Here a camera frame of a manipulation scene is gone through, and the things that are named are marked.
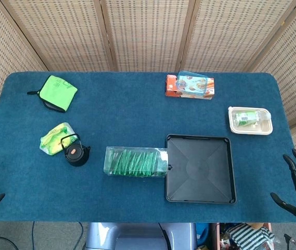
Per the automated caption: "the clear container with blue lid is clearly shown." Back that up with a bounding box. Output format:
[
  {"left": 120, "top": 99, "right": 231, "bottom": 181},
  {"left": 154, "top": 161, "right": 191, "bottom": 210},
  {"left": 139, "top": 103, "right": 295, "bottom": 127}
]
[{"left": 176, "top": 70, "right": 208, "bottom": 96}]

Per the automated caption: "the clear box of green packets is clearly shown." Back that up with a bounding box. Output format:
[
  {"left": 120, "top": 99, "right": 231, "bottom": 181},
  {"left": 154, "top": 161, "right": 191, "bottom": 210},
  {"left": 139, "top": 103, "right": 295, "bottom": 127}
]
[{"left": 102, "top": 146, "right": 173, "bottom": 180}]

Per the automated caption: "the black-and-white striped cloth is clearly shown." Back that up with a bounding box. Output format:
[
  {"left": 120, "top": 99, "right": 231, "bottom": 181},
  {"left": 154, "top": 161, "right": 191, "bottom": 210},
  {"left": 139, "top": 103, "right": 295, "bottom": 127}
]
[{"left": 225, "top": 223, "right": 275, "bottom": 250}]

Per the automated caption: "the black square plastic tray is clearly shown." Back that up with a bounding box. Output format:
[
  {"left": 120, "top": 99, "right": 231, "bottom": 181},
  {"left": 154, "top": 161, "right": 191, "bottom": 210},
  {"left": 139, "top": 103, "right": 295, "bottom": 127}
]
[{"left": 164, "top": 133, "right": 237, "bottom": 206}]

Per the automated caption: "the blue floor cable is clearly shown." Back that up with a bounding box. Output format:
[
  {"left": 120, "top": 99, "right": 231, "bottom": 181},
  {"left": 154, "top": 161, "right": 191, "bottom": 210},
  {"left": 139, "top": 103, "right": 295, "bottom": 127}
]
[{"left": 30, "top": 221, "right": 36, "bottom": 250}]

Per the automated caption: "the green yellow tissue pack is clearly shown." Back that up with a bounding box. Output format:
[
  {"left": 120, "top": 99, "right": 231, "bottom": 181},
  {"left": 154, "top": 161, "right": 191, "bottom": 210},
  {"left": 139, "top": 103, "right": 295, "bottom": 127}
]
[{"left": 39, "top": 122, "right": 79, "bottom": 156}]

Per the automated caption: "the orange snack carton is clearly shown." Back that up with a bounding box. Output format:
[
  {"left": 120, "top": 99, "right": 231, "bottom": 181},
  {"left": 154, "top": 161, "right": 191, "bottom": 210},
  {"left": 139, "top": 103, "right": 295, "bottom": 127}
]
[{"left": 165, "top": 74, "right": 215, "bottom": 101}]

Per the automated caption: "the green zip pouch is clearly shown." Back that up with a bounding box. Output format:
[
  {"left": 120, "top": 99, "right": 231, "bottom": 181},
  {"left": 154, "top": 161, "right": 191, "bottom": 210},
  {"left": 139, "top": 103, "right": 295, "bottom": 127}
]
[{"left": 27, "top": 75, "right": 79, "bottom": 114}]

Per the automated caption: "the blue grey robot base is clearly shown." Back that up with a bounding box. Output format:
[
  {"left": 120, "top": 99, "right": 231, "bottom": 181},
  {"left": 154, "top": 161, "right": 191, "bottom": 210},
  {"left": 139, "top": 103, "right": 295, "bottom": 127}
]
[{"left": 85, "top": 222, "right": 198, "bottom": 250}]

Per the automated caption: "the black kettle with handle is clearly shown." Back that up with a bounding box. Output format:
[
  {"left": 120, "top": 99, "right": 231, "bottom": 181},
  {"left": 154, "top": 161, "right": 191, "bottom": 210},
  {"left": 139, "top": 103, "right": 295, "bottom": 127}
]
[{"left": 60, "top": 133, "right": 92, "bottom": 167}]

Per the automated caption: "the clear bottle with green label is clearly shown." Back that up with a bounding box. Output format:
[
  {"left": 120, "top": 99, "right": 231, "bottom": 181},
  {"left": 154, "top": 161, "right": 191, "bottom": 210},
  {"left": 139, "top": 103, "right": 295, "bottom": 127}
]
[{"left": 235, "top": 110, "right": 272, "bottom": 128}]

